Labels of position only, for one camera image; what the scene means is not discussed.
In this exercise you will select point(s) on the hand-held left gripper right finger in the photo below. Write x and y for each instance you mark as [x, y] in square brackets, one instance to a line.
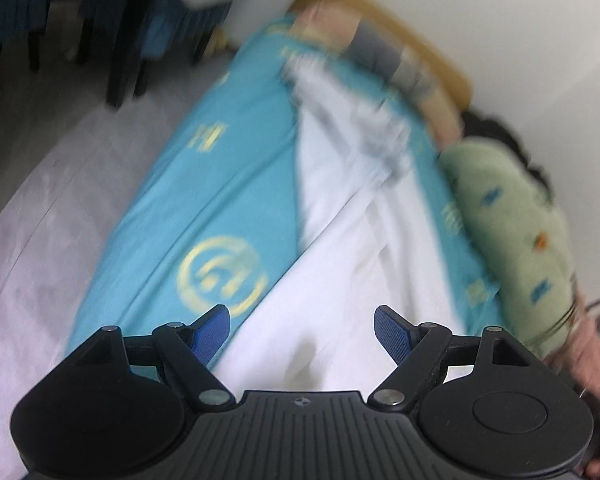
[395, 332]

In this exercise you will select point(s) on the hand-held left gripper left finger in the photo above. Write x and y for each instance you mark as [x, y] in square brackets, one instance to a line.
[210, 332]

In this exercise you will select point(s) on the white printed sweatshirt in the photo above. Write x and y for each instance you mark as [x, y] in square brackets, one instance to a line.
[330, 270]

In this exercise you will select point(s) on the green fleece blanket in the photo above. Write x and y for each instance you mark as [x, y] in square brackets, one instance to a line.
[510, 210]

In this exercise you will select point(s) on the pink cloth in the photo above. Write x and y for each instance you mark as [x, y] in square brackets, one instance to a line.
[597, 355]

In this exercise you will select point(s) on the dark cloth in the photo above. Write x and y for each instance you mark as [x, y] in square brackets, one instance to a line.
[490, 127]

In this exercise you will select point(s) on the tan headboard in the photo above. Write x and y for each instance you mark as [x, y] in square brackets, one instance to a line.
[446, 72]

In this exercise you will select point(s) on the plaid pillow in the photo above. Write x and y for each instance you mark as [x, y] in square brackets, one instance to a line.
[380, 55]

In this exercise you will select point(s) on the chair with blue cover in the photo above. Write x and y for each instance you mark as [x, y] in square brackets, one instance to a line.
[172, 25]
[10, 10]

